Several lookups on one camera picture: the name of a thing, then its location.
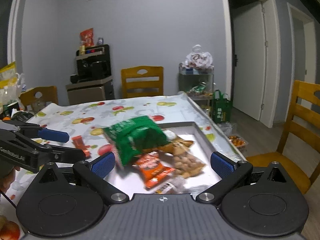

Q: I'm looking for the wooden chair right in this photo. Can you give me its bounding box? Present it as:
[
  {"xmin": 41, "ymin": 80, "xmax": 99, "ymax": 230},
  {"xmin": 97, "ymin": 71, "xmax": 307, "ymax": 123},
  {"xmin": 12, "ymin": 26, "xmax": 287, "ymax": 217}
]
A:
[{"xmin": 246, "ymin": 80, "xmax": 320, "ymax": 195}]

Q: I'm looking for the white door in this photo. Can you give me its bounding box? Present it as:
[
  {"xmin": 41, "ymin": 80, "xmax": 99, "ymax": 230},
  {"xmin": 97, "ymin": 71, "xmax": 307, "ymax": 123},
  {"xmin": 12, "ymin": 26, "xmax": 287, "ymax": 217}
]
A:
[{"xmin": 233, "ymin": 2, "xmax": 266, "ymax": 120}]

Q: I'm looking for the grey snack tray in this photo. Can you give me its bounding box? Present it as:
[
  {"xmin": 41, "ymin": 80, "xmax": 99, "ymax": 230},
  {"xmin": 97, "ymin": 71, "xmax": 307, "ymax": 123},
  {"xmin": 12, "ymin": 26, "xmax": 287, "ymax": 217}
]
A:
[{"xmin": 106, "ymin": 122, "xmax": 222, "ymax": 198}]

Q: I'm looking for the yellow bag on counter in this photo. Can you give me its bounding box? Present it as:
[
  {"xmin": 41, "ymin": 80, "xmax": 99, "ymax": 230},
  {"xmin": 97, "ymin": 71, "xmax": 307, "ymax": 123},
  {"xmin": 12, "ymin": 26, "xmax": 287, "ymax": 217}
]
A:
[{"xmin": 0, "ymin": 62, "xmax": 17, "ymax": 89}]

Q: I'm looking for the black water dispenser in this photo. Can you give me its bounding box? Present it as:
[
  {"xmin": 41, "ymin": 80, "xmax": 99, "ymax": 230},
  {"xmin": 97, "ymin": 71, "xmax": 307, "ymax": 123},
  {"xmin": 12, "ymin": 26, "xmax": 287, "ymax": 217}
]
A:
[{"xmin": 70, "ymin": 44, "xmax": 112, "ymax": 83}]

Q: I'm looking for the person's left hand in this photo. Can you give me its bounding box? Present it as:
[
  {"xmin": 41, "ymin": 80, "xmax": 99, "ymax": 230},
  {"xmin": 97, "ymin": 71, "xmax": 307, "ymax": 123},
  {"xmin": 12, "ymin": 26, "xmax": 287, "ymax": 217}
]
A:
[{"xmin": 0, "ymin": 160, "xmax": 21, "ymax": 193}]

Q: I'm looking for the green snack bag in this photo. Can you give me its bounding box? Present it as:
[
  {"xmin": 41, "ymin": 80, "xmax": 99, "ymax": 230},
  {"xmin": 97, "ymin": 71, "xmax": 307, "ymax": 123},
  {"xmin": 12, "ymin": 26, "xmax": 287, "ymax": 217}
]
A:
[{"xmin": 103, "ymin": 115, "xmax": 169, "ymax": 168}]

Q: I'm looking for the green shopping bag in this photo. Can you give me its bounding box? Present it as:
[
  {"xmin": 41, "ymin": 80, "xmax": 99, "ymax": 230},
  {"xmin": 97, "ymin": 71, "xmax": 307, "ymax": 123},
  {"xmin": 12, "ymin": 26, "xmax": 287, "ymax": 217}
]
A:
[{"xmin": 212, "ymin": 89, "xmax": 232, "ymax": 124}]

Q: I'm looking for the wooden chair left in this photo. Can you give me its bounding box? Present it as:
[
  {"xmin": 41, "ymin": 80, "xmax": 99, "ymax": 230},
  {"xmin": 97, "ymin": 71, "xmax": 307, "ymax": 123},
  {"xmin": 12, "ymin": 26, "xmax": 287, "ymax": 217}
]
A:
[{"xmin": 19, "ymin": 86, "xmax": 59, "ymax": 109}]

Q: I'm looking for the grey cabinet under dispenser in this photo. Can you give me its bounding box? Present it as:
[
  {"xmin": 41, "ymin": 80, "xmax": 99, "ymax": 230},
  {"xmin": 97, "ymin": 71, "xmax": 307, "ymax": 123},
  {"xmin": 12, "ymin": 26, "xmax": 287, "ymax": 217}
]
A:
[{"xmin": 66, "ymin": 76, "xmax": 115, "ymax": 105}]

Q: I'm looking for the red snack bag on dispenser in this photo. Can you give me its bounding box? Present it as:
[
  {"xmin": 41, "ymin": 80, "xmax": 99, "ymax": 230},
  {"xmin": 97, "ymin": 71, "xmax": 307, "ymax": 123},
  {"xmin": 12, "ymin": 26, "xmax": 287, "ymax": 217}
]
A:
[{"xmin": 80, "ymin": 28, "xmax": 94, "ymax": 47}]

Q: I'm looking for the orange foil snack bar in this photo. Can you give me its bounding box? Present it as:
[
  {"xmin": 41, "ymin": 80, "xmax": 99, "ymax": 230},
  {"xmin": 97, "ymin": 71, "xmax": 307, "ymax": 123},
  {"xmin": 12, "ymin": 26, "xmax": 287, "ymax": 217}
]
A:
[{"xmin": 72, "ymin": 135, "xmax": 91, "ymax": 158}]

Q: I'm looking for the small jar on dispenser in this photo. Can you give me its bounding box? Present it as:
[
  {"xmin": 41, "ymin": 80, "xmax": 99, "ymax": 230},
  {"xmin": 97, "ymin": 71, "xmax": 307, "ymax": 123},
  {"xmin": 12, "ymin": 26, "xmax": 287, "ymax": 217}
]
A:
[{"xmin": 97, "ymin": 37, "xmax": 104, "ymax": 46}]

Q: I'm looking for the white Dove plastic bag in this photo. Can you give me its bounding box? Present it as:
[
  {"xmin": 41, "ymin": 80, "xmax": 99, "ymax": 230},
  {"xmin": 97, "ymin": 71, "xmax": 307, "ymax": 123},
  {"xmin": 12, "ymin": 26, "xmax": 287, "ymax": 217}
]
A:
[{"xmin": 181, "ymin": 44, "xmax": 213, "ymax": 69}]

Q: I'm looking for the orange small snack packet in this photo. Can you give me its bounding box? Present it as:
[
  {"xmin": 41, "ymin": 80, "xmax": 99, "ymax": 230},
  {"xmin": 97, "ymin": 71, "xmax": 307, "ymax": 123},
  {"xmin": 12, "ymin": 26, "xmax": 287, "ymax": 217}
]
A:
[{"xmin": 132, "ymin": 152, "xmax": 175, "ymax": 190}]

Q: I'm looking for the white printed snack packet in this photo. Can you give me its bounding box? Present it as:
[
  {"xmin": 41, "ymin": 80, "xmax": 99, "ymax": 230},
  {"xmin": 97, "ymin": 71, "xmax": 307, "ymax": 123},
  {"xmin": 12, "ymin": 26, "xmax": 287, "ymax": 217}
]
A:
[{"xmin": 154, "ymin": 176, "xmax": 185, "ymax": 194}]

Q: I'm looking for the metal rack shelf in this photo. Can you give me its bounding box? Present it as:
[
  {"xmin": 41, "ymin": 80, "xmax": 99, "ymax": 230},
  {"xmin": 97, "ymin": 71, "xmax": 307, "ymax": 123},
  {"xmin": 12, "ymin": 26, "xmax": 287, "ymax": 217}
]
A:
[{"xmin": 178, "ymin": 63, "xmax": 214, "ymax": 96}]

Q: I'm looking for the fruit pattern tablecloth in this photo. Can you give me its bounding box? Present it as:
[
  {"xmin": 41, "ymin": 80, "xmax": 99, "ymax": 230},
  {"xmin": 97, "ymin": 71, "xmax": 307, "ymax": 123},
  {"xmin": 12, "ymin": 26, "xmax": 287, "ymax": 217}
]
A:
[{"xmin": 4, "ymin": 93, "xmax": 247, "ymax": 205}]

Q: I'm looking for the clear plastic bottle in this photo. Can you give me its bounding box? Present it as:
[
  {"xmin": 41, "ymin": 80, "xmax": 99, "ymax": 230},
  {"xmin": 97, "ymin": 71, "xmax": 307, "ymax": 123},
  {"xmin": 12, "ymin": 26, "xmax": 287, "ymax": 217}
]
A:
[{"xmin": 2, "ymin": 86, "xmax": 12, "ymax": 105}]

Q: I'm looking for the yellow peanut snack bag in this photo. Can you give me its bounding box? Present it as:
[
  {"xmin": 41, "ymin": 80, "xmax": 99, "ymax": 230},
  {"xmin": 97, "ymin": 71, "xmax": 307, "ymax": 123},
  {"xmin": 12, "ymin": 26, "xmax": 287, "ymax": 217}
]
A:
[{"xmin": 158, "ymin": 135, "xmax": 205, "ymax": 179}]

